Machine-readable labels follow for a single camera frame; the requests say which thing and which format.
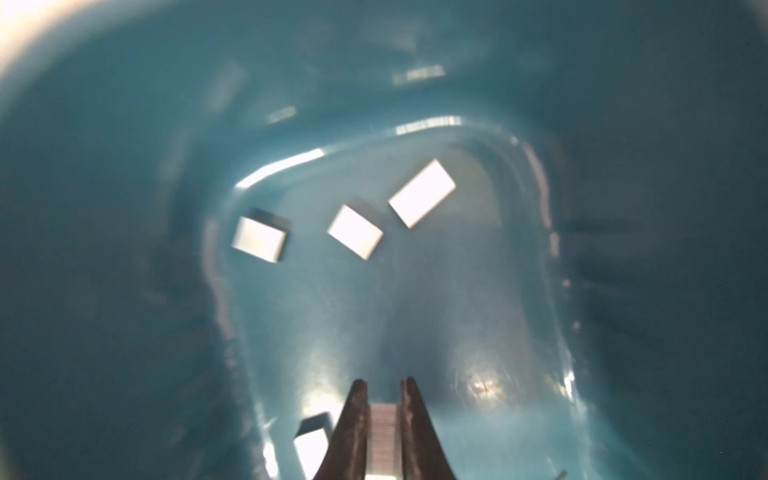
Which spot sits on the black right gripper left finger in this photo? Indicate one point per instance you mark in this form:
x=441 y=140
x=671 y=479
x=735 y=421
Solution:
x=346 y=455

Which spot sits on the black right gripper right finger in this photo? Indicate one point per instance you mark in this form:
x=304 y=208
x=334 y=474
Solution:
x=423 y=457

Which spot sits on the silver staple strip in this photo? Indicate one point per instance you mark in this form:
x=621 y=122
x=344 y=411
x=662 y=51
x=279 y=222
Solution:
x=262 y=234
x=356 y=227
x=311 y=442
x=384 y=453
x=422 y=194

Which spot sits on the teal plastic tray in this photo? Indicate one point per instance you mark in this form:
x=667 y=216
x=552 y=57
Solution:
x=589 y=303

